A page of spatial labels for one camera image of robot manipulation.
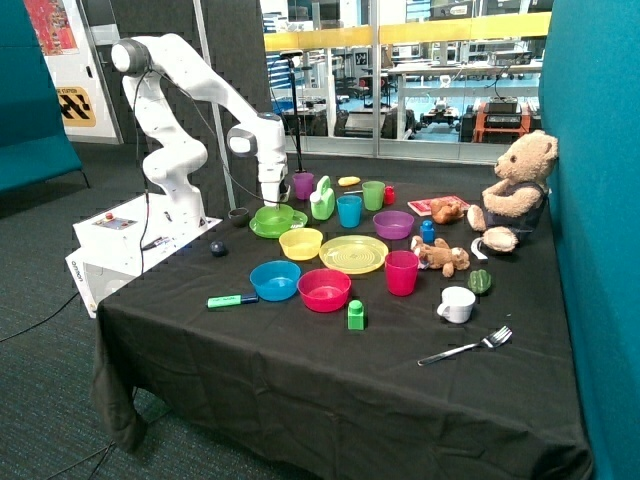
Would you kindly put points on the blue toy block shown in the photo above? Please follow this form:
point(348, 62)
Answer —
point(427, 232)

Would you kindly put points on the teal sofa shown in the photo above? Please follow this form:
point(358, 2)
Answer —
point(34, 145)

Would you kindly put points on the green plastic bowl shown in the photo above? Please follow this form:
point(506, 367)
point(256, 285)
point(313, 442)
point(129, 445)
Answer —
point(274, 220)

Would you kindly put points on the pink plastic cup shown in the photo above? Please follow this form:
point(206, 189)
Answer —
point(401, 269)

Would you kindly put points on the silver metal fork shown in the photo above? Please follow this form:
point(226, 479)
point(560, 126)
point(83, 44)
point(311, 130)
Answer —
point(492, 341)

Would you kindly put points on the white ceramic cup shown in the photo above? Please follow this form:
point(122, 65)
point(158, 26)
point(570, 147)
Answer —
point(456, 304)

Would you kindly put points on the small brown lying teddy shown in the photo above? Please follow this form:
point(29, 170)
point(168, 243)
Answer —
point(440, 256)

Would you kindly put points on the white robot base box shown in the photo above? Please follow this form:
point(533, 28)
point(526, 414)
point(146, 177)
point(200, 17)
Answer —
point(109, 254)

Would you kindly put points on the blue plastic cup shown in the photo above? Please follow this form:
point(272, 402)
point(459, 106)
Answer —
point(349, 210)

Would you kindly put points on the yellow plastic plate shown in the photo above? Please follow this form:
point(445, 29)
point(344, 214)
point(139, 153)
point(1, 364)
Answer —
point(353, 254)

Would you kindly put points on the red toy block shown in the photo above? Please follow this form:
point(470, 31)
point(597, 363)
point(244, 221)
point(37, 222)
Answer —
point(389, 195)

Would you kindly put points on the green toy pepper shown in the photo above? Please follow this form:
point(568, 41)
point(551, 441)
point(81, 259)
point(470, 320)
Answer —
point(479, 281)

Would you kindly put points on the small black bowl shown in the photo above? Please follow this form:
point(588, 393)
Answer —
point(239, 217)

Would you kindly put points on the green plastic plate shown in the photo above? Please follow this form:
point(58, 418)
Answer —
point(300, 220)

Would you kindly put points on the purple plastic cup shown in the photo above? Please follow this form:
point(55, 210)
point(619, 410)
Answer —
point(303, 185)

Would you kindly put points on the black marker pen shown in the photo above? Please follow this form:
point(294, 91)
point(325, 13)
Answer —
point(155, 243)

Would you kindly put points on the dark blue ball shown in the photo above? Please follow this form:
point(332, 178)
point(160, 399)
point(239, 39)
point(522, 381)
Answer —
point(218, 249)

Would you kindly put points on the green highlighter marker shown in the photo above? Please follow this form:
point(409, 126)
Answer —
point(231, 300)

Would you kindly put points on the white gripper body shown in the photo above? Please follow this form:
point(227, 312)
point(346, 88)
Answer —
point(272, 179)

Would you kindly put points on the yellow plastic bowl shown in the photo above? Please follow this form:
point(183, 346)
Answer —
point(301, 243)

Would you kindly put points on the yellow toy banana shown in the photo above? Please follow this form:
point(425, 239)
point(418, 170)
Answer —
point(347, 181)

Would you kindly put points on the large beige teddy bear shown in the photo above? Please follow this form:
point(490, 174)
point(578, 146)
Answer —
point(512, 207)

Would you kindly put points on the green toy block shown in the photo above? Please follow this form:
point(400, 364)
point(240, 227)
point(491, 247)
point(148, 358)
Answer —
point(356, 317)

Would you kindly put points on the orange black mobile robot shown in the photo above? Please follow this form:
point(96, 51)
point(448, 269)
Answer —
point(499, 120)

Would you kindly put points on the small brown sitting teddy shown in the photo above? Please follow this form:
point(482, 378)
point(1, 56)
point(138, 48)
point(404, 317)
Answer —
point(446, 211)

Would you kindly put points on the black microphone stand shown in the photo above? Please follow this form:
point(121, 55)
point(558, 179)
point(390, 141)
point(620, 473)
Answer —
point(290, 57)

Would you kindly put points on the red book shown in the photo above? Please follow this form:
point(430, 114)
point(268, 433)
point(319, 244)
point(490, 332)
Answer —
point(423, 207)

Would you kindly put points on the green plastic cup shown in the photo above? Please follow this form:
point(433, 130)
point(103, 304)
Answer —
point(373, 195)

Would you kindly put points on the purple plastic bowl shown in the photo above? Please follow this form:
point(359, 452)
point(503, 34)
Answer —
point(393, 224)

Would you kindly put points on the pink plastic bowl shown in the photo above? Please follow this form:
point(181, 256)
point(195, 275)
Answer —
point(324, 290)

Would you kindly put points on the teal partition wall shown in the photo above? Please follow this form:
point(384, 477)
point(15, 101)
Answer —
point(589, 92)

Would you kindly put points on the blue plastic bowl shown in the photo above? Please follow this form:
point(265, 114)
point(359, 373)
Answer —
point(275, 280)

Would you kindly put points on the black tablecloth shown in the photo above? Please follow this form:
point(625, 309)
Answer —
point(300, 387)

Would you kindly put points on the green toy watering can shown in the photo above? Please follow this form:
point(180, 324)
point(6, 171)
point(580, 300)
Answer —
point(322, 200)

